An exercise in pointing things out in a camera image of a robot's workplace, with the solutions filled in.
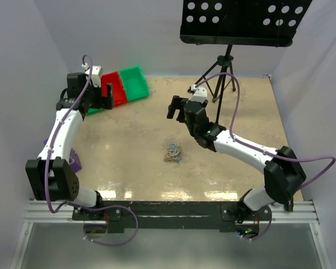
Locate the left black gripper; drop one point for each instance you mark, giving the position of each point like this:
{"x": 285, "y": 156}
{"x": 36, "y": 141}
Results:
{"x": 106, "y": 102}

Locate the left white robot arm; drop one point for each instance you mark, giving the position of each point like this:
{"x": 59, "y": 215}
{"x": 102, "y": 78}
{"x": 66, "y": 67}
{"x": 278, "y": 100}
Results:
{"x": 50, "y": 175}

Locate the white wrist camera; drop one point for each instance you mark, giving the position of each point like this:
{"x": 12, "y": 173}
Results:
{"x": 200, "y": 94}
{"x": 96, "y": 74}

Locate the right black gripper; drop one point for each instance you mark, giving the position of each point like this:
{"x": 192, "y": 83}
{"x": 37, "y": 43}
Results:
{"x": 177, "y": 103}

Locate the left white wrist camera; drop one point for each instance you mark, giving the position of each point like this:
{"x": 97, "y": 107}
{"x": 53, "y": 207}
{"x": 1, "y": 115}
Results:
{"x": 96, "y": 74}

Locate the purple holder block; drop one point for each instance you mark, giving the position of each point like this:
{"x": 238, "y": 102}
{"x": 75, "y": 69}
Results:
{"x": 74, "y": 164}

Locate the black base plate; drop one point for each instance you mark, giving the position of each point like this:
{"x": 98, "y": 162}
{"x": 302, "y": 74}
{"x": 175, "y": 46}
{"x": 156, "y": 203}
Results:
{"x": 214, "y": 215}

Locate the red plastic bin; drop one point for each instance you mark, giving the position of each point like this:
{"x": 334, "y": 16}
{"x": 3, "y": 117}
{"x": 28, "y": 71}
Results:
{"x": 119, "y": 94}

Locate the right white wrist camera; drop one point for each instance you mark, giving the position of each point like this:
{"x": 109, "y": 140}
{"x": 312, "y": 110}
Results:
{"x": 200, "y": 94}

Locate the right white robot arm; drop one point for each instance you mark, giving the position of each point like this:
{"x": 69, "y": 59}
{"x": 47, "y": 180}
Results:
{"x": 282, "y": 175}

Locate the green plastic bin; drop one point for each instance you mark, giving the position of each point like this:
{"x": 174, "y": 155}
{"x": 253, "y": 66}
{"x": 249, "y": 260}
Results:
{"x": 94, "y": 111}
{"x": 134, "y": 82}

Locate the black music stand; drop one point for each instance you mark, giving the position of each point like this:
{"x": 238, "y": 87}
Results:
{"x": 254, "y": 23}

